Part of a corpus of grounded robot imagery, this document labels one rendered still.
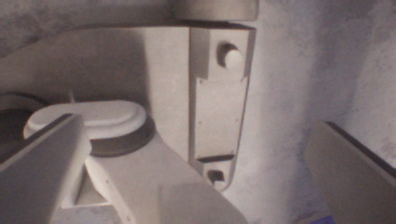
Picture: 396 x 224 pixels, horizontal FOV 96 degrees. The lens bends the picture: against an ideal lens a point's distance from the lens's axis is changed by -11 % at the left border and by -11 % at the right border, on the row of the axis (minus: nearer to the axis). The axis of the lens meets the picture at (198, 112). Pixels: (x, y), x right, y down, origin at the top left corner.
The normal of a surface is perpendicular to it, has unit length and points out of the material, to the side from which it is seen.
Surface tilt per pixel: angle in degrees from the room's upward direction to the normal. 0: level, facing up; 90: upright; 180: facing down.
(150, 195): 90
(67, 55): 0
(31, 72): 0
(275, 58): 0
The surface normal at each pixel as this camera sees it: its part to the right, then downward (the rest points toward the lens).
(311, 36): 0.18, 0.48
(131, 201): 0.03, -0.87
